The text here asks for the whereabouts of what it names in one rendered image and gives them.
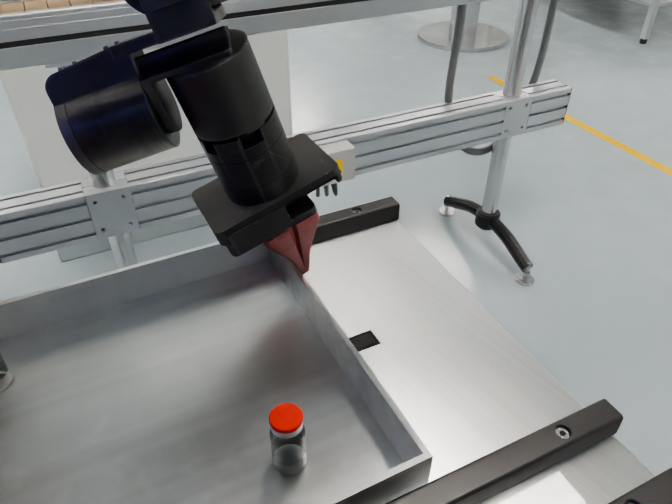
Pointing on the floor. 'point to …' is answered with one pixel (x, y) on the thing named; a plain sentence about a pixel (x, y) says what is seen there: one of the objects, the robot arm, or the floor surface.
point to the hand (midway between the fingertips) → (300, 262)
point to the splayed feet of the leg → (494, 232)
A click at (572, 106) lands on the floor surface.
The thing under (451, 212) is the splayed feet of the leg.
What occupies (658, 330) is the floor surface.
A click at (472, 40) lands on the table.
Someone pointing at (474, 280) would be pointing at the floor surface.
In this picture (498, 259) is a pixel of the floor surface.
